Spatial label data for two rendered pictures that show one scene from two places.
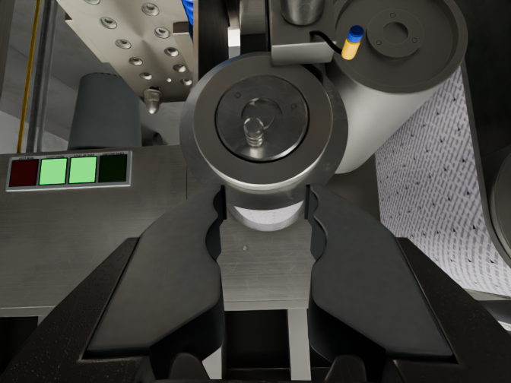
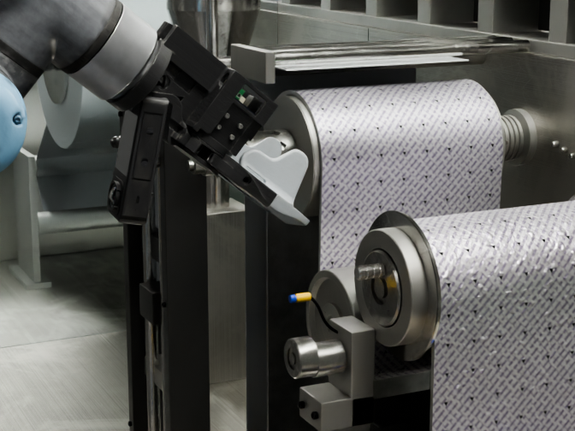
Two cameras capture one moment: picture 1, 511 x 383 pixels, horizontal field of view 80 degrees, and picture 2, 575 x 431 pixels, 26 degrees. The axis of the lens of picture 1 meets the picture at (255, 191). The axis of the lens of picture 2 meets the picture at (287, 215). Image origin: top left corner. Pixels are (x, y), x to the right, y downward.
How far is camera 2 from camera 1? 110 cm
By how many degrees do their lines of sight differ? 66
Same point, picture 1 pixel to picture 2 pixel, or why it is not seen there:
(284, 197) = (390, 218)
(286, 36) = (346, 336)
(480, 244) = (333, 145)
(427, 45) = (323, 306)
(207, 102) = (404, 316)
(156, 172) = not seen: outside the picture
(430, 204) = (384, 181)
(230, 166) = (396, 255)
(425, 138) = not seen: hidden behind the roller
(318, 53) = (346, 320)
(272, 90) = (373, 306)
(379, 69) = (342, 300)
